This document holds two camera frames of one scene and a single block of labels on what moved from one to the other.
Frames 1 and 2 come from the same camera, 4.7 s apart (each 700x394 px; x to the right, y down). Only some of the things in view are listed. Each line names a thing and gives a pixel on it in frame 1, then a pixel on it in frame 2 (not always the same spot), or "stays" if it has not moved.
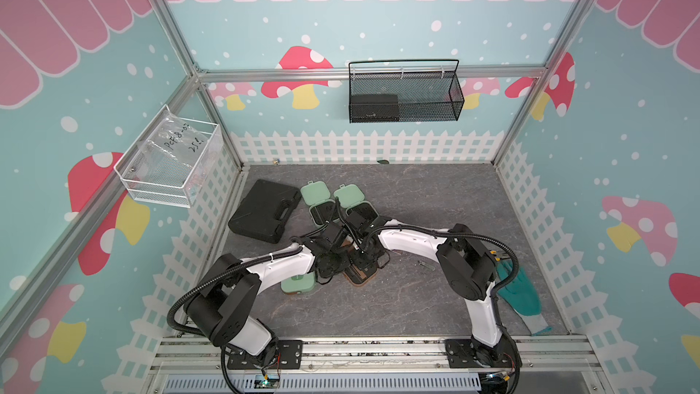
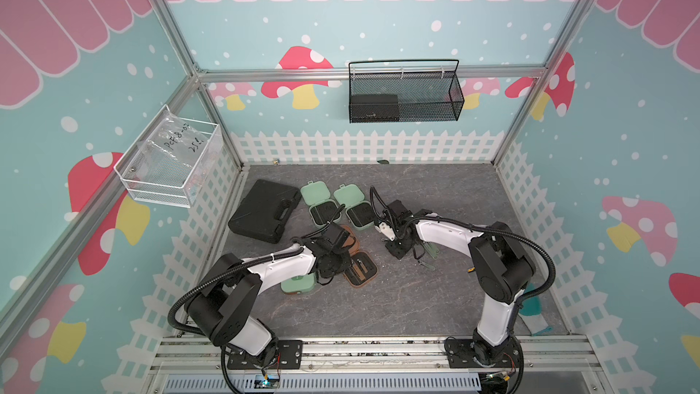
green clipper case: x=299 y=283 stays
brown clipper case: x=355 y=274 stays
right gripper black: x=353 y=257 -> x=396 y=254
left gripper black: x=345 y=262 stays
